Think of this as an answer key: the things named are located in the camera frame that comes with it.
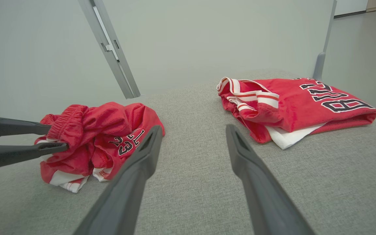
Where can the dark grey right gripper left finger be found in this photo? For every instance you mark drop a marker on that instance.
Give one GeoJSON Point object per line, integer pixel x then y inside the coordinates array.
{"type": "Point", "coordinates": [126, 192]}

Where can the grey metal partition frame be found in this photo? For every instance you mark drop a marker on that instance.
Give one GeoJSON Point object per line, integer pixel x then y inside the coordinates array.
{"type": "Point", "coordinates": [116, 62]}

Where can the red jersey with white sleeves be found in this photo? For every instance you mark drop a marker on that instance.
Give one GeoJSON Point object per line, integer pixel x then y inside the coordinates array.
{"type": "Point", "coordinates": [292, 107]}

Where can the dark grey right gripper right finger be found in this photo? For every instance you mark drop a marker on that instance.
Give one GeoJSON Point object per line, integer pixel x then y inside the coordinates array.
{"type": "Point", "coordinates": [266, 195]}

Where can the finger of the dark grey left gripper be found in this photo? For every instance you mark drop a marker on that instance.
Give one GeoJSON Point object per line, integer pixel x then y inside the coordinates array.
{"type": "Point", "coordinates": [15, 155]}
{"type": "Point", "coordinates": [15, 128]}

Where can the grey post with rounded feet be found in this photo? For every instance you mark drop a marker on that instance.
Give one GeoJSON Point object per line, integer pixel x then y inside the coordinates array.
{"type": "Point", "coordinates": [320, 65]}

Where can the red shorts with white stripes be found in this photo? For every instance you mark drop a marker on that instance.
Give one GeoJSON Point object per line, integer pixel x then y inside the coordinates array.
{"type": "Point", "coordinates": [90, 130]}

